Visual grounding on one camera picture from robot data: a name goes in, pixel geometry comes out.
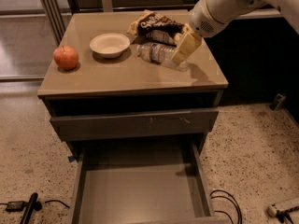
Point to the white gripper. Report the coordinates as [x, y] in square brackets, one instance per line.
[202, 20]

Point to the clear plastic water bottle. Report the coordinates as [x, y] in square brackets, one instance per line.
[160, 54]

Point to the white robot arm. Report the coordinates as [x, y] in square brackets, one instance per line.
[225, 11]

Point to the grey drawer cabinet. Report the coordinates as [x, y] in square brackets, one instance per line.
[127, 84]

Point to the closed grey top drawer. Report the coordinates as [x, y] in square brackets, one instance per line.
[96, 127]

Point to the open grey middle drawer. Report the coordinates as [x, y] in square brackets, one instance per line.
[141, 182]

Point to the brown chip bag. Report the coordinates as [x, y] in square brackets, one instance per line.
[157, 27]

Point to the white paper bowl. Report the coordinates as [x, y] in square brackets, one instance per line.
[110, 45]

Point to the small grey floor device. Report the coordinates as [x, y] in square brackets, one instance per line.
[278, 102]

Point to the red apple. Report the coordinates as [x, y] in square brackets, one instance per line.
[66, 57]

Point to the blue tape piece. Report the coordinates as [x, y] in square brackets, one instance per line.
[71, 158]

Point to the white power strip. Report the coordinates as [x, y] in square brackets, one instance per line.
[286, 206]

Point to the black handheld device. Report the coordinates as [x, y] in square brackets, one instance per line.
[32, 205]

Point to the black power adapter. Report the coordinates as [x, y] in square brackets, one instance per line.
[16, 206]

